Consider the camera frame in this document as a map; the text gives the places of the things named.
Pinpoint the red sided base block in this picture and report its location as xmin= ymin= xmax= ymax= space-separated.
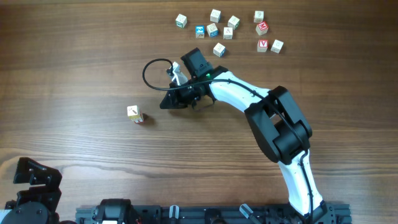
xmin=134 ymin=118 xmax=144 ymax=124

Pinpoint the yellow sided picture block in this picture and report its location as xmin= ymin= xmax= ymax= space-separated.
xmin=127 ymin=105 xmax=142 ymax=119

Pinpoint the blue P letter block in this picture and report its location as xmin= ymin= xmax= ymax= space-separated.
xmin=213 ymin=43 xmax=226 ymax=57

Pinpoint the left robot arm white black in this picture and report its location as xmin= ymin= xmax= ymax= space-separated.
xmin=1 ymin=157 xmax=141 ymax=224

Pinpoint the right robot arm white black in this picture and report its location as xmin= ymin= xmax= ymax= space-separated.
xmin=160 ymin=49 xmax=323 ymax=223

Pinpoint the blue H letter block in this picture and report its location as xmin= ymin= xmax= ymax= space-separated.
xmin=195 ymin=26 xmax=205 ymax=39

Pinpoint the blue sided picture block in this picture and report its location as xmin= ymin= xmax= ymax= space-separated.
xmin=206 ymin=23 xmax=218 ymax=37

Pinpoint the green letter block far left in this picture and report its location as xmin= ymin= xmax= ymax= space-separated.
xmin=175 ymin=14 xmax=187 ymax=28

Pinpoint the picture block centre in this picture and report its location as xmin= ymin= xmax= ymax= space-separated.
xmin=223 ymin=27 xmax=233 ymax=40

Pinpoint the plain top block upper middle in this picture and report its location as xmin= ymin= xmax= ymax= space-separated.
xmin=210 ymin=9 xmax=221 ymax=23

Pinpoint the plain block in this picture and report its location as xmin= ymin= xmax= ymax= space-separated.
xmin=271 ymin=40 xmax=284 ymax=54
xmin=210 ymin=9 xmax=221 ymax=23
xmin=254 ymin=11 xmax=264 ymax=23

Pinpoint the green sided block upper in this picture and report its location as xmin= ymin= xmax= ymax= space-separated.
xmin=228 ymin=16 xmax=240 ymax=30

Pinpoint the red V letter block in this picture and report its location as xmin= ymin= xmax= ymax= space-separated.
xmin=257 ymin=40 xmax=269 ymax=52

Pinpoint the red M letter block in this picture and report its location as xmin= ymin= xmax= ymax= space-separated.
xmin=256 ymin=21 xmax=269 ymax=35

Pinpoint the plain block far right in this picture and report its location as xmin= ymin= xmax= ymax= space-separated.
xmin=271 ymin=40 xmax=284 ymax=54

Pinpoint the plain block upper right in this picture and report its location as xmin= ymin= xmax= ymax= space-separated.
xmin=254 ymin=11 xmax=264 ymax=23

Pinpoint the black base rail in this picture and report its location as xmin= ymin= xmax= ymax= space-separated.
xmin=75 ymin=203 xmax=352 ymax=224

